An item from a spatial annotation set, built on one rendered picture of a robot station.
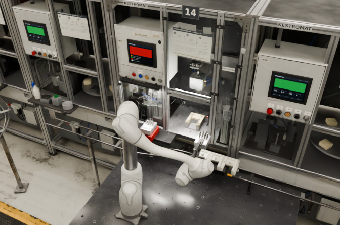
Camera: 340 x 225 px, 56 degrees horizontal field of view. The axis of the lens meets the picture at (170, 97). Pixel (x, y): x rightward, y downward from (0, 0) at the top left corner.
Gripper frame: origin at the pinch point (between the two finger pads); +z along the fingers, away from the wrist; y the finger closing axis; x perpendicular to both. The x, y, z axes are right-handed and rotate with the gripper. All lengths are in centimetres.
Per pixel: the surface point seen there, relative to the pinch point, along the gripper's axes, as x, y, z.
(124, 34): 72, 72, 19
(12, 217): 167, -103, -66
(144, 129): 50, -3, 2
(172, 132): 32.3, -13.4, 18.7
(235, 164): -27.9, -15.9, 5.7
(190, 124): 20.8, -12.9, 34.4
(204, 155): -1.9, -17.4, 7.0
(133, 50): 63, 61, 16
